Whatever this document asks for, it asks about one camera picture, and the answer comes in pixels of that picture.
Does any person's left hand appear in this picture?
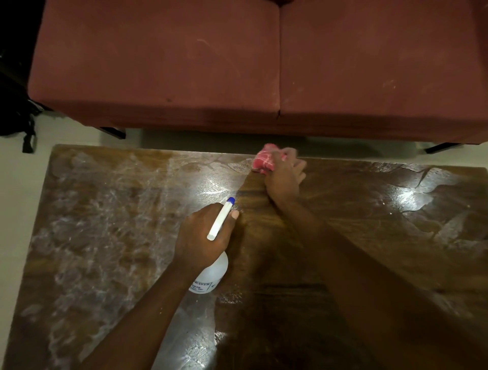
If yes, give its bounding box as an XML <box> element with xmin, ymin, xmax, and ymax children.
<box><xmin>174</xmin><ymin>202</ymin><xmax>240</xmax><ymax>272</ymax></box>

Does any person's right hand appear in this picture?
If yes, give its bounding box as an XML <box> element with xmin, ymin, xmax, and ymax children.
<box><xmin>264</xmin><ymin>147</ymin><xmax>308</xmax><ymax>208</ymax></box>

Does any red checked cloth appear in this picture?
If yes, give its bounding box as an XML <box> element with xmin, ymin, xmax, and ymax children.
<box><xmin>251</xmin><ymin>143</ymin><xmax>287</xmax><ymax>175</ymax></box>

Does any clear spray bottle blue nozzle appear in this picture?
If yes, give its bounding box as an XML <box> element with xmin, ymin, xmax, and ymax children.
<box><xmin>189</xmin><ymin>196</ymin><xmax>236</xmax><ymax>295</ymax></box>

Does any person's left forearm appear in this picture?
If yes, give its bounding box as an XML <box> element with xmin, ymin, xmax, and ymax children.
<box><xmin>78</xmin><ymin>259</ymin><xmax>208</xmax><ymax>370</ymax></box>

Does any brown marbled wooden table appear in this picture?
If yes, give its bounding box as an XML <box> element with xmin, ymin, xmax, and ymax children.
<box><xmin>2</xmin><ymin>144</ymin><xmax>488</xmax><ymax>370</ymax></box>

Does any red fabric sofa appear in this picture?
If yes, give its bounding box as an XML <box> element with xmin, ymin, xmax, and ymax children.
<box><xmin>27</xmin><ymin>0</ymin><xmax>488</xmax><ymax>145</ymax></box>

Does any black bag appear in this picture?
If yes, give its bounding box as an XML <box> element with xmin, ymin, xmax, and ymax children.
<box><xmin>0</xmin><ymin>0</ymin><xmax>52</xmax><ymax>154</ymax></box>

